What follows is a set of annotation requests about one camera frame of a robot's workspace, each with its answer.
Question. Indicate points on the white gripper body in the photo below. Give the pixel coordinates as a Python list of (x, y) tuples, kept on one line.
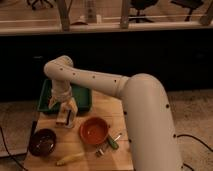
[(66, 106)]

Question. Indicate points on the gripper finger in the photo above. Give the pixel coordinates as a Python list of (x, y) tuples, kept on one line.
[(70, 121), (61, 119)]

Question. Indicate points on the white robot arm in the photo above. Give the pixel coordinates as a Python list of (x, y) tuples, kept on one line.
[(147, 113)]

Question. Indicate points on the green plastic tray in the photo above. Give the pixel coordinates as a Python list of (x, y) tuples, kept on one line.
[(83, 98)]

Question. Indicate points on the orange bowl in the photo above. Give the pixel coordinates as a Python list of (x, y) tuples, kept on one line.
[(94, 131)]

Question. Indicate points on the dark brown bowl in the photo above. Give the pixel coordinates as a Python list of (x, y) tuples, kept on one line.
[(42, 143)]

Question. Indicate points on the yellow banana toy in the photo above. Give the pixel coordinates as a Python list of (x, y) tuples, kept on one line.
[(70, 158)]

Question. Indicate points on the small metal clip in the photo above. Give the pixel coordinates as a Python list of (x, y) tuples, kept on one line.
[(99, 153)]

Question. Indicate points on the black office chair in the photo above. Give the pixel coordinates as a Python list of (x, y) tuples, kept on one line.
[(140, 5)]

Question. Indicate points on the green handled tool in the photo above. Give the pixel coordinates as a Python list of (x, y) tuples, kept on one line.
[(113, 141)]

